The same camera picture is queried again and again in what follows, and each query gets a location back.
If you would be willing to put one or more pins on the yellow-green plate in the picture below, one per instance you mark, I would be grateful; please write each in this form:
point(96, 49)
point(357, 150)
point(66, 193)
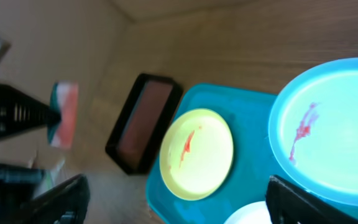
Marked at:
point(196, 154)

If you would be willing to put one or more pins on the light blue plate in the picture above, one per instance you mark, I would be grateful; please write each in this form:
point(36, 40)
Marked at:
point(313, 130)

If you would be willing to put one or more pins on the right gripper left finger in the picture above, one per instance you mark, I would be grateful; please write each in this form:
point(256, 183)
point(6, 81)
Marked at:
point(65, 203)

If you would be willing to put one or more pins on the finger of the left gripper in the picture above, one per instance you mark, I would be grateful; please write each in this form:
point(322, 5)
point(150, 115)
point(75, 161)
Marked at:
point(20, 113)

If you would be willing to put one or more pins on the green and red sponge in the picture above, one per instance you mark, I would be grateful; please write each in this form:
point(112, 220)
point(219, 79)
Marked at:
point(63, 101)

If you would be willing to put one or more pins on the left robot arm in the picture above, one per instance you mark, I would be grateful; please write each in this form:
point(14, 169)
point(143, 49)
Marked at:
point(17, 185)

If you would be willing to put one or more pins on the white plate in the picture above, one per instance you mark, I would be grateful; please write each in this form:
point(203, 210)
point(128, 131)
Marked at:
point(253, 213)

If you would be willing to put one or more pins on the black tray with red liner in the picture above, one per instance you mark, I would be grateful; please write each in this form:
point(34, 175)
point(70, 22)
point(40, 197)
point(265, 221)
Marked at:
point(145, 117)

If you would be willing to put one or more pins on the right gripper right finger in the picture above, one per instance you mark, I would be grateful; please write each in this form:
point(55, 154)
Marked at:
point(288, 203)

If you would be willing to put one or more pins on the teal plastic tray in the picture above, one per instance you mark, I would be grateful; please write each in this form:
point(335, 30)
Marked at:
point(247, 115)

